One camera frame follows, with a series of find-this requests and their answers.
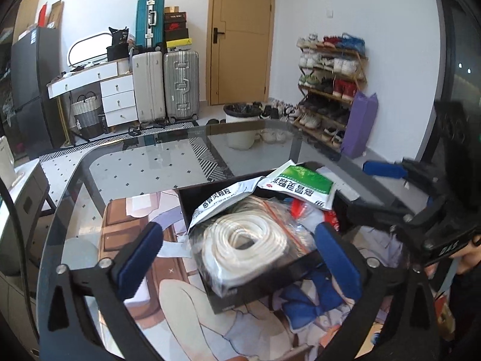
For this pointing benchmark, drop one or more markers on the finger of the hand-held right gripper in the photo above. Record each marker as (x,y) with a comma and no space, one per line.
(383,169)
(375,210)

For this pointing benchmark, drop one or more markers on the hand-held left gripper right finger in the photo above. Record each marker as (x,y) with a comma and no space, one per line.
(338,263)

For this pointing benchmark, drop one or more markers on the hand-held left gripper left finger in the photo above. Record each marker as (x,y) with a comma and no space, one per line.
(139,263)

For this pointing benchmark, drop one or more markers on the red plastic packet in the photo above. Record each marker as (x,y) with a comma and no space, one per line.
(332,218)

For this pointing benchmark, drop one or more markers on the clear zip bag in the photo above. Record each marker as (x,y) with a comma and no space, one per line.
(293,225)

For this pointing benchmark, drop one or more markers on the black storage box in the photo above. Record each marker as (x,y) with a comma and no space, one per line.
(263,276)

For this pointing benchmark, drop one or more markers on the green white medicine packet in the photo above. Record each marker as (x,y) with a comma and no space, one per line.
(300,184)

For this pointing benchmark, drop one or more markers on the white foil packet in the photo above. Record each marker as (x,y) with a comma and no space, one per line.
(221,203)

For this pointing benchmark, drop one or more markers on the person's right hand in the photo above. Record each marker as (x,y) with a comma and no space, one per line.
(469,263)

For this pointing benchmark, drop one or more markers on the purple paper bag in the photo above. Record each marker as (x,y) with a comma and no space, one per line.
(359,124)

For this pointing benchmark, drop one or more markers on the printed cartoon table mat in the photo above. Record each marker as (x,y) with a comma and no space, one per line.
(188,308)

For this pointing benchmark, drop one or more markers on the wooden shoe rack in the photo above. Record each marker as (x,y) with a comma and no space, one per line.
(359,79)

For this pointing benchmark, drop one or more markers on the white dotted floor rug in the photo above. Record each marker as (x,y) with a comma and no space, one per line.
(150,158)

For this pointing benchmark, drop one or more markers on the rows of racked shoes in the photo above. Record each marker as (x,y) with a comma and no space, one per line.
(327,64)

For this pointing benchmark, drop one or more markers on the group of loose shoes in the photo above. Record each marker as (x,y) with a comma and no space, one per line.
(278,111)

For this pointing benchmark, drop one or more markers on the grey side cabinet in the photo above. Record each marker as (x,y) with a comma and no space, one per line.
(26,195)

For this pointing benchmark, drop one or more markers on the white trash bin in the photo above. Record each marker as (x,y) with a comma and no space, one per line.
(242,131)

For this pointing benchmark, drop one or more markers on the dark glass door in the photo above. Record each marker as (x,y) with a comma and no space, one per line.
(462,45)

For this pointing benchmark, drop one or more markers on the grey white woven basket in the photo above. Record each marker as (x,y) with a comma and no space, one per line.
(86,118)

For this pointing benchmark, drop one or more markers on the white desk with drawers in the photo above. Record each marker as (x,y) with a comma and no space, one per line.
(116,101)

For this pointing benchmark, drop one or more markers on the white suitcase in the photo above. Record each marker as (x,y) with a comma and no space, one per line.
(148,86)

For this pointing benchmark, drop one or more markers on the silver suitcase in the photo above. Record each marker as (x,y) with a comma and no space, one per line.
(181,82)

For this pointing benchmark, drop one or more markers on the tan wooden door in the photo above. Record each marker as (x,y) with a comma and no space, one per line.
(240,45)

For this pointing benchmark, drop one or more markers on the black refrigerator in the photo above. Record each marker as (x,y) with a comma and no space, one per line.
(35,82)

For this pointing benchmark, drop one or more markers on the black bag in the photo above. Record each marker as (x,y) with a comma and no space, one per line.
(118,47)

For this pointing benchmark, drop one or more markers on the oval desk mirror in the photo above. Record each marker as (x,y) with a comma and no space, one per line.
(88,49)

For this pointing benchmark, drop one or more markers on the yellow black shoe box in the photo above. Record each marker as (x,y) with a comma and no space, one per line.
(179,45)

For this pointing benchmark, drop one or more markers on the black glass cabinet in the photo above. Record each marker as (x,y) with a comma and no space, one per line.
(4,82)

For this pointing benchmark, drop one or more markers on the red black shoe box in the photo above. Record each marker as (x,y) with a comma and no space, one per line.
(176,27)

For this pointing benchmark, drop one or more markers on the teal suitcase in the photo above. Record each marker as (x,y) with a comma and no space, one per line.
(148,22)

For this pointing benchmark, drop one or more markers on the dark brown shoe box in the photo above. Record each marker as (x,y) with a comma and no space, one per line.
(175,17)

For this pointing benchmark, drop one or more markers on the flat cardboard box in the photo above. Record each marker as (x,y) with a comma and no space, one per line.
(56,13)

